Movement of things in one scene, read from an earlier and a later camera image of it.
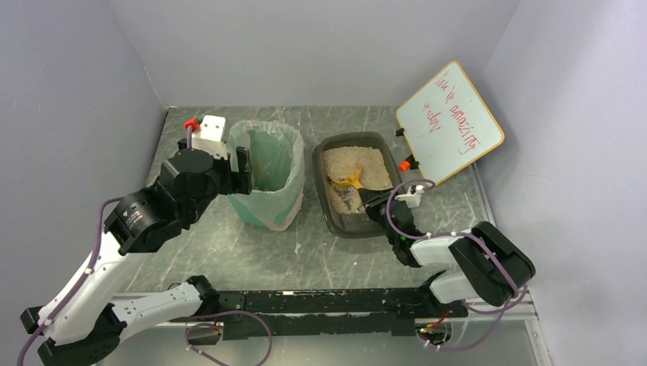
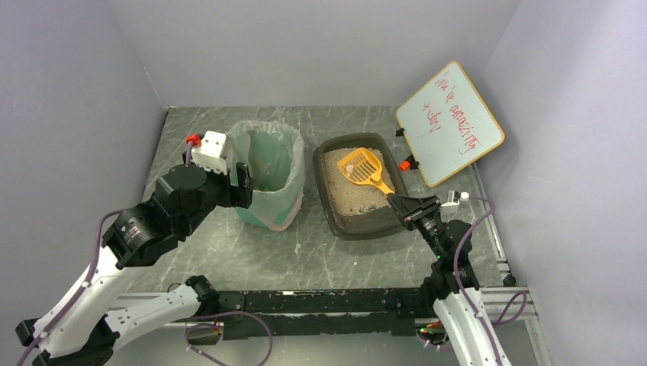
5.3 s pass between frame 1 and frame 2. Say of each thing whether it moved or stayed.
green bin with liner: stayed
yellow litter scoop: moved
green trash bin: stayed
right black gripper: moved
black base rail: stayed
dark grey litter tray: stayed
